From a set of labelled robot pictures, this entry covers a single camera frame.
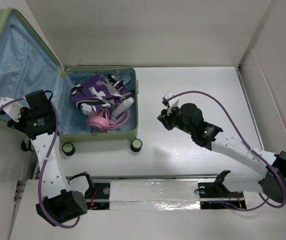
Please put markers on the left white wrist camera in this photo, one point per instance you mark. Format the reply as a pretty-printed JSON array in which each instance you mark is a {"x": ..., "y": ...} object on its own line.
[{"x": 11, "y": 107}]

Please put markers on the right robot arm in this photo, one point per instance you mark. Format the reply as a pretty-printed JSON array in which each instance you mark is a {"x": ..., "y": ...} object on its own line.
[{"x": 269, "y": 168}]

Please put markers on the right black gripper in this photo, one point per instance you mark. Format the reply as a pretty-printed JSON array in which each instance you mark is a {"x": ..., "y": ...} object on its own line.
[{"x": 165, "y": 119}]

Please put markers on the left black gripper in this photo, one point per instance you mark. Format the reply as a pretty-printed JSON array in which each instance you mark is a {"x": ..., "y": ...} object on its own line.
[{"x": 20, "y": 124}]

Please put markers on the pink headphones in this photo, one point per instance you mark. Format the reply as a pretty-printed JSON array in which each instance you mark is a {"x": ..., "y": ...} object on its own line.
[{"x": 103, "y": 121}]

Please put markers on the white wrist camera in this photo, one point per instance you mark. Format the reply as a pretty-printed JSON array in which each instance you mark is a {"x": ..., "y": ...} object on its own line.
[
  {"x": 11, "y": 107},
  {"x": 170, "y": 102}
]

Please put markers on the metal base rail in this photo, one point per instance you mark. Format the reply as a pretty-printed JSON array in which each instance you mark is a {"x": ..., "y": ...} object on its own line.
[{"x": 208, "y": 198}]

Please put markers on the white plastic bottle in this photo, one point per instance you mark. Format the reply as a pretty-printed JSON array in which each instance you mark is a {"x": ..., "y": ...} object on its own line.
[{"x": 122, "y": 107}]

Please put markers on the green suitcase blue lining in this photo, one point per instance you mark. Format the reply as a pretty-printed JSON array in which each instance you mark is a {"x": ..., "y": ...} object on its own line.
[{"x": 28, "y": 65}]

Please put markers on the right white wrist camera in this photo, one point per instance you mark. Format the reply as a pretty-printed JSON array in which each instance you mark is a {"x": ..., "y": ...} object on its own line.
[{"x": 170, "y": 102}]

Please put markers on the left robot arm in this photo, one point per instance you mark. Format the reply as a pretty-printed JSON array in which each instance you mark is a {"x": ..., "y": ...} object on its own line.
[{"x": 60, "y": 203}]

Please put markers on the purple camouflage cloth bag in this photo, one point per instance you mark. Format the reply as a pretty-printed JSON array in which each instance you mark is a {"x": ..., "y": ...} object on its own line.
[{"x": 99, "y": 92}]

